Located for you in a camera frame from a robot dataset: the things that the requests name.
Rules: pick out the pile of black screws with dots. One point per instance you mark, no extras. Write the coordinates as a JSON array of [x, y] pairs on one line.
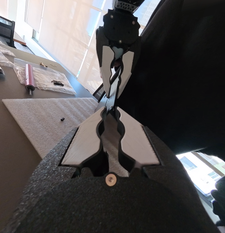
[[57, 82]]

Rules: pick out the white foam sheet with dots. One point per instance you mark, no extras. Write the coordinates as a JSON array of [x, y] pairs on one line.
[[50, 112]]

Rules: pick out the wooden side table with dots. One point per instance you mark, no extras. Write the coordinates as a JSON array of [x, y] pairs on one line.
[[19, 41]]

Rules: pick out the small brass fitting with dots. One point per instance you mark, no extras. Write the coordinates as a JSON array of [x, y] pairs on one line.
[[43, 64]]

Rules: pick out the black metal plate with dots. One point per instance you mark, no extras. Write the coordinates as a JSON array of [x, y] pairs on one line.
[[112, 91]]

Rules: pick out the dark grey desk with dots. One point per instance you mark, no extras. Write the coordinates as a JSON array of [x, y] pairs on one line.
[[10, 145]]

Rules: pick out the black wooden chair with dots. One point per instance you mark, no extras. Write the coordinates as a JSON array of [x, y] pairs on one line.
[[5, 31]]

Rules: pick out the window with roller blinds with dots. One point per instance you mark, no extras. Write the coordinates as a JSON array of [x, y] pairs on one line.
[[59, 36]]

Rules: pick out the large clear plastic bag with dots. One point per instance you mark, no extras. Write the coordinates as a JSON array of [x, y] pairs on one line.
[[47, 78]]

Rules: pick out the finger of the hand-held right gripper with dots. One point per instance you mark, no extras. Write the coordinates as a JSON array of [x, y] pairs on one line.
[[107, 69], [127, 71]]

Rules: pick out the pink electric screwdriver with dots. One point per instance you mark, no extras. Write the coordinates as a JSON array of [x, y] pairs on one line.
[[29, 76]]

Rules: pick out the clear window pane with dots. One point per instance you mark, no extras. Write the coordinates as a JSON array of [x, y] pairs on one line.
[[194, 169]]

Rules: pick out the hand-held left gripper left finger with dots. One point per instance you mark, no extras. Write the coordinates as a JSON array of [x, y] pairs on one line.
[[83, 142]]

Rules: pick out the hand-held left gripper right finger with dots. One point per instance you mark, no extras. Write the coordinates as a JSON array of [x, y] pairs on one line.
[[139, 143]]

